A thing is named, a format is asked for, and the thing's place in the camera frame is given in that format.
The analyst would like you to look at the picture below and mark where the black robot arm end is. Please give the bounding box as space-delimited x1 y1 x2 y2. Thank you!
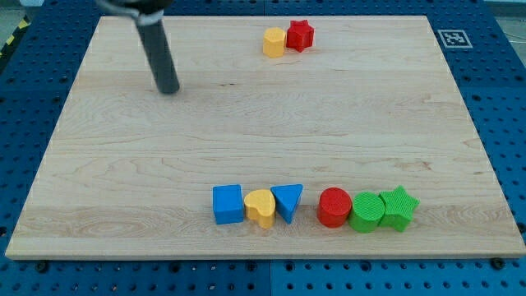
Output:
95 0 173 26

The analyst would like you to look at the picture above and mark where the red star block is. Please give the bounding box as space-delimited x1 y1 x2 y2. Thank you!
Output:
286 20 315 53

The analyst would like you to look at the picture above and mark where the green star block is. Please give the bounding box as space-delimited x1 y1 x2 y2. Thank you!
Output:
378 186 420 232

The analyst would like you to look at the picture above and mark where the wooden board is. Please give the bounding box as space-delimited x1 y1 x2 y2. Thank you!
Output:
6 16 525 261

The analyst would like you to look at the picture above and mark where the blue triangle block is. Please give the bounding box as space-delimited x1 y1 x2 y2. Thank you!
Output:
270 183 303 224

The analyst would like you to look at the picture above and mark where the yellow heart block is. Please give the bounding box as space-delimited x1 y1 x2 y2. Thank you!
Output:
243 189 276 229

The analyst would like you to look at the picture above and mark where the blue cube block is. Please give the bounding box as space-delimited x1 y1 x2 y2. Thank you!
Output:
212 184 244 224

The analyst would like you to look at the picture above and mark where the red cylinder block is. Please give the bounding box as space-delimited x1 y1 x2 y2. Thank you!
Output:
316 187 353 228

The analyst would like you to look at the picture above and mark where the yellow hexagon block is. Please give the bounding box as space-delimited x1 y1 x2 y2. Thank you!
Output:
262 27 286 58

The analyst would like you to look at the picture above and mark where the green cylinder block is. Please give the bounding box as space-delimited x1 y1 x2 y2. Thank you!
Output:
348 192 385 233

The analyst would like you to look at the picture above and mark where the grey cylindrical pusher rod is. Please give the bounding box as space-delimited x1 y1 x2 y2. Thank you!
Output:
136 20 180 95

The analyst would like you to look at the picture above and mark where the white fiducial marker tag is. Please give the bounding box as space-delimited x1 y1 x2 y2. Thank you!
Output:
437 29 473 49

